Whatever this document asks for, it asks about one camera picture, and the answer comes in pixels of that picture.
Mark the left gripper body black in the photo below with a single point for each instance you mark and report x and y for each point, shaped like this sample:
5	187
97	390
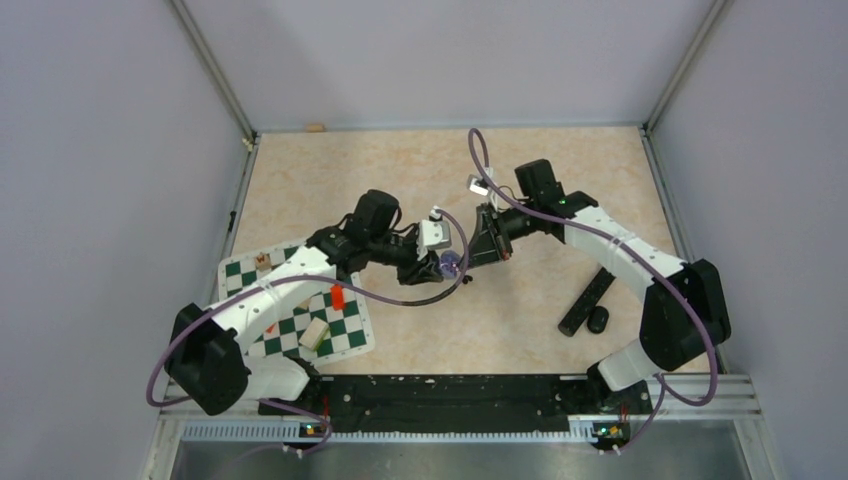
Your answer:
410	271

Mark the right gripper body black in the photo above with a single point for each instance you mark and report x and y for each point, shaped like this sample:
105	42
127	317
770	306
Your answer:
505	246

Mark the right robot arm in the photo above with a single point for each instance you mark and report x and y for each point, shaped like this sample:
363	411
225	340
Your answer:
684	308

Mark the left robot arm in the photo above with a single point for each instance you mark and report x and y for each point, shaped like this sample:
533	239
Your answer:
207	353

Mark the orange rectangular block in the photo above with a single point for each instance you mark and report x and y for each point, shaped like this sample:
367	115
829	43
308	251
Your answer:
338	298

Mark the green white chess mat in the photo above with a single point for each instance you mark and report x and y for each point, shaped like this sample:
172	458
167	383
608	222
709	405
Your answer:
350	334

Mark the wooden chess piece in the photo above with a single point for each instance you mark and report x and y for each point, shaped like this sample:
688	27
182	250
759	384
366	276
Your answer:
263	261

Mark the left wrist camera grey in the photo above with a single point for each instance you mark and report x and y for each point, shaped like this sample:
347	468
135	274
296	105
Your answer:
431	236

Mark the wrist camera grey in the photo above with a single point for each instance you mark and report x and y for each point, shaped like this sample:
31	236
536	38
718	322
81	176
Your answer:
477	185
431	236

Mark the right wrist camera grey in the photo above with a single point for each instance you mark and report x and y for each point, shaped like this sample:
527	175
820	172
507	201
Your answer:
477	185

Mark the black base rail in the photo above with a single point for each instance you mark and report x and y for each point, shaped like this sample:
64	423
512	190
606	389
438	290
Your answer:
445	404

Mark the wooden cork at wall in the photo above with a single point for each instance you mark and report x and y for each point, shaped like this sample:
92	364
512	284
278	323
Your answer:
315	128

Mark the aluminium frame post right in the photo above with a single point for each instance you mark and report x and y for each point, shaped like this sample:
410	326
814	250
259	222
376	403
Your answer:
701	37

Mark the aluminium frame post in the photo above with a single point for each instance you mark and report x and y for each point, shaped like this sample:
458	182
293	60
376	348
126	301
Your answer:
215	73
701	37

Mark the aluminium frame post left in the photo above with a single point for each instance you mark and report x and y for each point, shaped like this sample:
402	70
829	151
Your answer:
215	73

